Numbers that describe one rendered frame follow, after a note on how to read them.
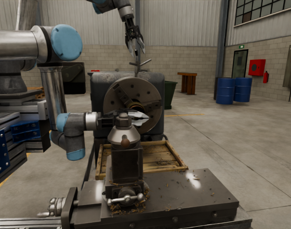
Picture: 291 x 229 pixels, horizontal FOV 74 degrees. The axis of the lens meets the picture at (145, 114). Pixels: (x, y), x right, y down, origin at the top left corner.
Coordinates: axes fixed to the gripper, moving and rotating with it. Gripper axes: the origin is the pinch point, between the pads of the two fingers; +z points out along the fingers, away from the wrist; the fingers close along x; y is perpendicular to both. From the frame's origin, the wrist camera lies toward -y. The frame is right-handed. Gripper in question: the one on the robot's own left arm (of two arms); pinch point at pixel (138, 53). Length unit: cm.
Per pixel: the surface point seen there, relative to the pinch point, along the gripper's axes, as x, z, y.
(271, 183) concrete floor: 108, 179, -49
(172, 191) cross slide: -13, 37, 75
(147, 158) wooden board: -16, 45, 39
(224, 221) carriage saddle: -4, 45, 83
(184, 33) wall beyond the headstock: 420, -42, -982
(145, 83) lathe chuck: -3.8, 15.4, 18.9
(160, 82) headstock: 6.9, 19.8, 3.4
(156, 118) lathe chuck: -4.0, 35.6, 18.9
